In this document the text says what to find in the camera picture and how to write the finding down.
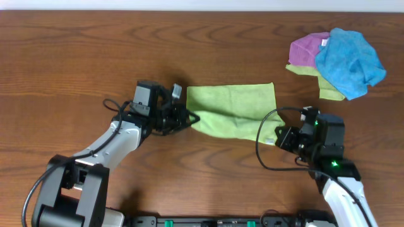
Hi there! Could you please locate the light green cloth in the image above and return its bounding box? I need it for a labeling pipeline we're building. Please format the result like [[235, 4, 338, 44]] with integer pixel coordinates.
[[186, 83, 285, 145]]

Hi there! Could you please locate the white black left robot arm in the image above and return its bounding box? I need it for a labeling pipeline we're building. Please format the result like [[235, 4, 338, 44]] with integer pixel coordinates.
[[28, 81, 199, 227]]

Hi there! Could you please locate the blue cloth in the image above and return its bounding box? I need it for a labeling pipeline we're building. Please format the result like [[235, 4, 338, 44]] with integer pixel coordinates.
[[315, 28, 387, 100]]

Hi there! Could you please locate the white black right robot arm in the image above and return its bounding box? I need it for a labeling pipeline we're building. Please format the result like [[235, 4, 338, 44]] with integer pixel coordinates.
[[275, 107, 377, 226]]

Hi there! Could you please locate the purple cloth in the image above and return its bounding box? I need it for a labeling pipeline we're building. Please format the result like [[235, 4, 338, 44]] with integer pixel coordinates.
[[288, 32, 330, 68]]

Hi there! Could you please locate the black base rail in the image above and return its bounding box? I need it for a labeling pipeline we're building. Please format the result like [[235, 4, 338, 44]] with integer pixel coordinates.
[[123, 215, 336, 227]]

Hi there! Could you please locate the yellow-green cloth in pile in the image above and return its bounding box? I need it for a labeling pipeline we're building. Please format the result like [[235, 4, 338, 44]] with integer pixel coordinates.
[[285, 64, 345, 101]]

